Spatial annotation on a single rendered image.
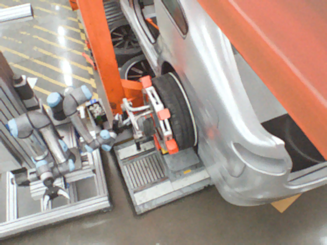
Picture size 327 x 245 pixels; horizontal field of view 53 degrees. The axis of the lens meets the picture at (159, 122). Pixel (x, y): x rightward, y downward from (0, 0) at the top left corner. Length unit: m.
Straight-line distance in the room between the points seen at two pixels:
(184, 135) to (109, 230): 1.27
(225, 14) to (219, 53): 1.82
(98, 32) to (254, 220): 2.16
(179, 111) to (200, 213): 1.18
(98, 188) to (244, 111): 1.86
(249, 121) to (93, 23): 1.35
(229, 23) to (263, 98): 2.69
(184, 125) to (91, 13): 1.06
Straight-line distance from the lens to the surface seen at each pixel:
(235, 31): 0.16
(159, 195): 3.30
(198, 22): 2.13
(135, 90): 3.15
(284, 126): 2.78
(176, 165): 3.26
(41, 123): 2.28
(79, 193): 3.31
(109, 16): 4.95
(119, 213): 3.36
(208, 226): 3.26
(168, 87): 2.57
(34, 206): 3.41
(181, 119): 2.52
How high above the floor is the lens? 3.08
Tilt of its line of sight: 54 degrees down
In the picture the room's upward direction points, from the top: 7 degrees counter-clockwise
